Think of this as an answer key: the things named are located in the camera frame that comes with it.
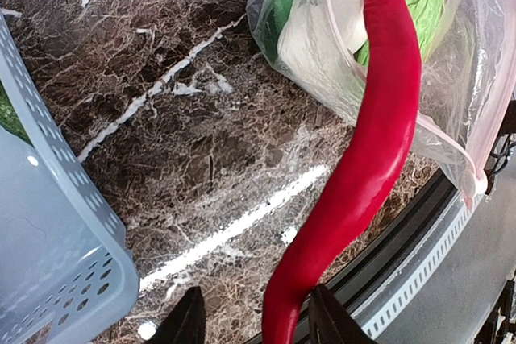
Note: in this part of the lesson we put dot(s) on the green leafy vegetable toy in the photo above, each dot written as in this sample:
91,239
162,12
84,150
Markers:
275,17

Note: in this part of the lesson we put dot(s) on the blue plastic basket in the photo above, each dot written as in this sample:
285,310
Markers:
66,273

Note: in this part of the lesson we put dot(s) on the white slotted cable duct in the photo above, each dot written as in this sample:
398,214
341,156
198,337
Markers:
380,309

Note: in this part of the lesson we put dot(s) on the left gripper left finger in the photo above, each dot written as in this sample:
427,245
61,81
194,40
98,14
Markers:
186,322

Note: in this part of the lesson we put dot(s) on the red chili pepper toy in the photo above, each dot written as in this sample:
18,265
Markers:
366,173

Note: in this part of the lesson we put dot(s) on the black front rail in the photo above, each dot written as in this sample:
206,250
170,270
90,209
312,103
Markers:
365,273

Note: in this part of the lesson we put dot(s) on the white radish toy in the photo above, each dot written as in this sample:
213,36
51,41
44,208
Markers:
319,37

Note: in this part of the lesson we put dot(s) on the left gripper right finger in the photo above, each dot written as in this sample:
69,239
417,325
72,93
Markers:
329,321

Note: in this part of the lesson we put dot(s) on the dark green cucumber toy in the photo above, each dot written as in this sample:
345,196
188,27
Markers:
9,119

